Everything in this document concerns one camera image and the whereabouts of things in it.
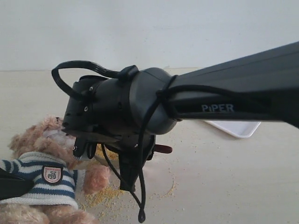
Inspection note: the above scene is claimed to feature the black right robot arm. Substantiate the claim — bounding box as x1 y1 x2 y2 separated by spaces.
57 42 299 191

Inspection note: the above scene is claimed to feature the spilled yellow millet pile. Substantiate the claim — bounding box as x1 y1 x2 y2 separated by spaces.
79 184 137 211

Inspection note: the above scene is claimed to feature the dark red wooden spoon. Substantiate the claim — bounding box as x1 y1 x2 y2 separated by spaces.
154 144 172 154

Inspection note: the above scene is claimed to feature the plush teddy bear striped sweater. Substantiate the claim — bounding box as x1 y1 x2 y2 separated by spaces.
0 116 110 224

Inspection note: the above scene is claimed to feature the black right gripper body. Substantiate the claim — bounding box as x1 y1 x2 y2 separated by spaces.
63 75 156 191

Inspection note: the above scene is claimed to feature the yellow millet in bowl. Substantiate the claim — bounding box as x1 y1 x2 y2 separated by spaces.
95 144 118 161

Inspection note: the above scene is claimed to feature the black camera cable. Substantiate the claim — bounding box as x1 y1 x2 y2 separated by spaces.
51 60 276 224

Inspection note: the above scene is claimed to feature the steel bowl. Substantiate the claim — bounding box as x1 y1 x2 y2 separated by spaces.
94 144 119 168

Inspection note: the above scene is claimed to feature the white rectangular plastic tray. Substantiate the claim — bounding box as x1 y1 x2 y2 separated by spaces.
205 120 261 139

